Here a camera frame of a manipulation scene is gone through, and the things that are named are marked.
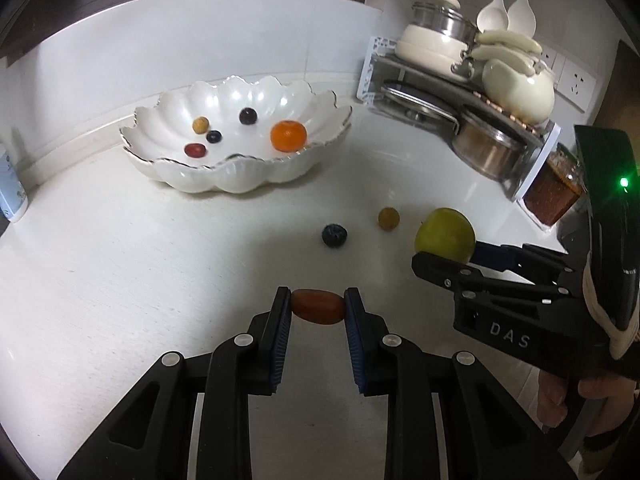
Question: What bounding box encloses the green apple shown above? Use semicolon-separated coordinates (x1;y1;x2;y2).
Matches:
414;208;476;264

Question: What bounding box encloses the dark red jujube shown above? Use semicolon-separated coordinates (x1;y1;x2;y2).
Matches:
291;289;346;325

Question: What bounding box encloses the red cherry tomato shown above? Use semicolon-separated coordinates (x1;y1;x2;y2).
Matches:
183;143;207;158

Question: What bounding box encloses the orange mandarin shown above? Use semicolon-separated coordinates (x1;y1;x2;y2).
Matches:
270;120;307;153

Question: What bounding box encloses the dark purple grape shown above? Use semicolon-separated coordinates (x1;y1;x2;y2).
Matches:
239;107;258;126

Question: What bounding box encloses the white metal kitchen rack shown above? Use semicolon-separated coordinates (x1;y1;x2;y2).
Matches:
357;36;561;203

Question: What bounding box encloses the person's right hand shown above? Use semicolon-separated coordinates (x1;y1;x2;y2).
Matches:
537;370;636;437

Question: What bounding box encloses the small brown longan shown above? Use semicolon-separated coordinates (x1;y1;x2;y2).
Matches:
378;207;400;232

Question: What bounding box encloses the glass jar red sauce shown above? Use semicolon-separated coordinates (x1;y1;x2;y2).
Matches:
522;143;586;229

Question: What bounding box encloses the steel pan lid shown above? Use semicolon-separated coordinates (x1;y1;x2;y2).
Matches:
380;80;460;134

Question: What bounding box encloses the cream teapot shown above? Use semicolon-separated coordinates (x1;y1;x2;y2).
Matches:
470;30;556;126

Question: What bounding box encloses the cream pot with steel lid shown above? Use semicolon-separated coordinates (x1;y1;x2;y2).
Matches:
395;0;478;82

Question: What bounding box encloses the white scalloped porcelain bowl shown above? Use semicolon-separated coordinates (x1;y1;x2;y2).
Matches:
120;76;354;194

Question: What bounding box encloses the white spatula spoon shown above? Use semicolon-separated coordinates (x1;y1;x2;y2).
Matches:
506;0;537;38

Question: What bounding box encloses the white ladle spoon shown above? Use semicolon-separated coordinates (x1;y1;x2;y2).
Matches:
476;0;509;32

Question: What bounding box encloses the white blue lotion bottle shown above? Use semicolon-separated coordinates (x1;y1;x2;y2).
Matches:
0;145;29;222

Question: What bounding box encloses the black camera with green light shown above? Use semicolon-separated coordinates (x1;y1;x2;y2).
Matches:
572;122;640;361

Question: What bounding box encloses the white wall socket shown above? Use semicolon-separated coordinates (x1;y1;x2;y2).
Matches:
556;58;597;113

